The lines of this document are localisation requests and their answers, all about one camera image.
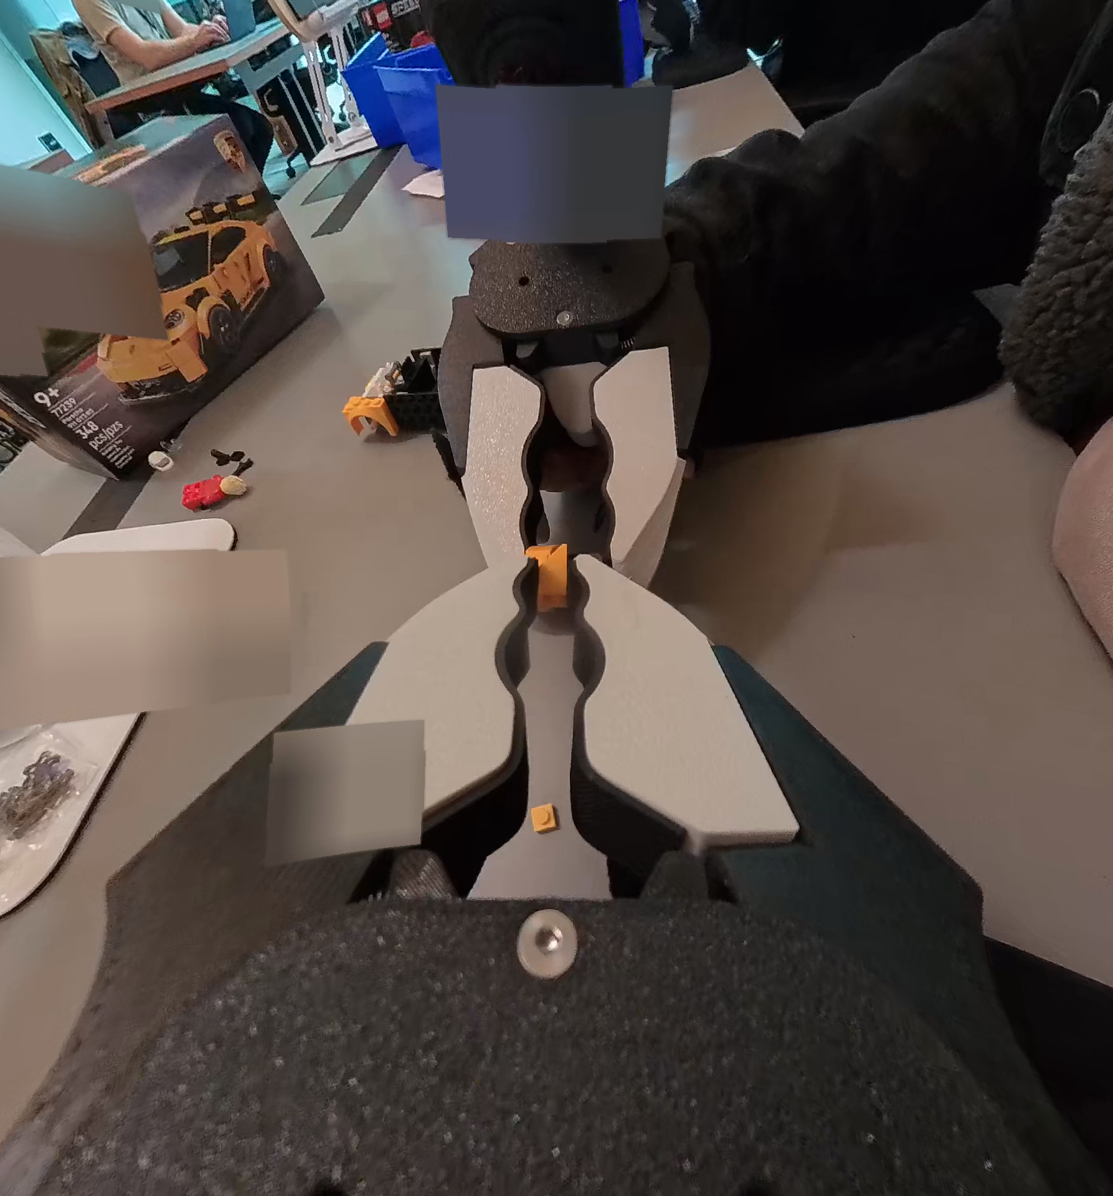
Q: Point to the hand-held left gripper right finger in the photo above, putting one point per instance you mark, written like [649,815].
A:
[677,738]

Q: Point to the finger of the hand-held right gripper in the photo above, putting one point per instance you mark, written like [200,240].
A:
[649,448]
[495,448]

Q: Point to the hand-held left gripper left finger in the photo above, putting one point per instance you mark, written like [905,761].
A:
[454,673]

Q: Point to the orange lego bracket piece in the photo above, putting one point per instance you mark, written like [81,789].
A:
[549,579]

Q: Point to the person's right forearm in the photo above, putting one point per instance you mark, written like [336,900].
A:
[846,280]

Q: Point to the black lego car chassis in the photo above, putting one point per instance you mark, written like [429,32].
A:
[416,402]

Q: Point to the small orange lego tile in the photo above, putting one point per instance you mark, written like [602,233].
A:
[543,819]

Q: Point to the black lego minifigure parts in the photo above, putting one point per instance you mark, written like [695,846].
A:
[232,458]

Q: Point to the red lego minifigure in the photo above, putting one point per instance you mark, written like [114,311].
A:
[203,493]

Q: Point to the lego set box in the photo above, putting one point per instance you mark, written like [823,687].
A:
[229,262]

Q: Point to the plastic bag of lego pieces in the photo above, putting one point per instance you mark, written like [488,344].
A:
[24,804]

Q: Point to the person's right hand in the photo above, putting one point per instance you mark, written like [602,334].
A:
[565,467]

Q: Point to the white paper sheet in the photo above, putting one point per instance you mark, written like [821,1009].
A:
[422,183]

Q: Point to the blue storage bin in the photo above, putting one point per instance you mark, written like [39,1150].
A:
[416,112]
[360,93]
[631,42]

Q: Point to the long office desk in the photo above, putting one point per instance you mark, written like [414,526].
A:
[191,79]

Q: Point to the dark fleece jacket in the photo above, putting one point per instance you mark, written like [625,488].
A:
[1079,327]

